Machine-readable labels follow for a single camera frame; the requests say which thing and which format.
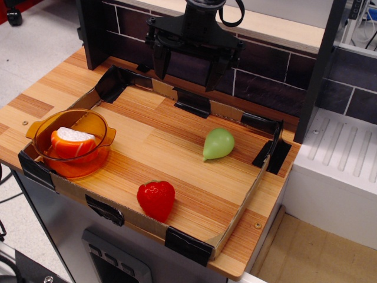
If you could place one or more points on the black caster wheel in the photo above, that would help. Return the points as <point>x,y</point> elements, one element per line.
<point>14,17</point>

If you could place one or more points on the orange transparent plastic pot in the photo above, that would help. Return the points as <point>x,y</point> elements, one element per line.
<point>80,119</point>

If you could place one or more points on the white toy sink drainboard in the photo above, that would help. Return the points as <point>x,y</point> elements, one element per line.
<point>332,184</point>

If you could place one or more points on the cardboard fence with black tape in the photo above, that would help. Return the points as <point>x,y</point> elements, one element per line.
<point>221,205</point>

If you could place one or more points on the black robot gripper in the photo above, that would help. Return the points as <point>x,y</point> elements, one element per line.
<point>198,34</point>

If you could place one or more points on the red toy strawberry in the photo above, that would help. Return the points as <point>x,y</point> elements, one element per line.
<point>156,199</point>

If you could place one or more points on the grey toy oven panel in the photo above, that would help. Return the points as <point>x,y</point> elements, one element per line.
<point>112,264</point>

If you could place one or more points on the green toy pear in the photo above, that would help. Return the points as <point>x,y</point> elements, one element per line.
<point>219,143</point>

